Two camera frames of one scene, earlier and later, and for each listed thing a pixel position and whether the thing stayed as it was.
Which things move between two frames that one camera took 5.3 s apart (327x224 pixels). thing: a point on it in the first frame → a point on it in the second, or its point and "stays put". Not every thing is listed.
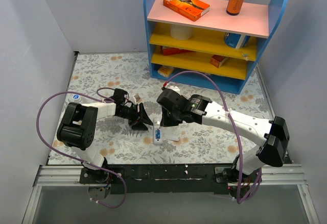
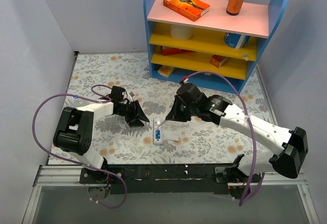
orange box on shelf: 218,60 stays put
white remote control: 157,133 stays put
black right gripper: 166,116 → 181,107
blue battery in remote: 158,134 stays put
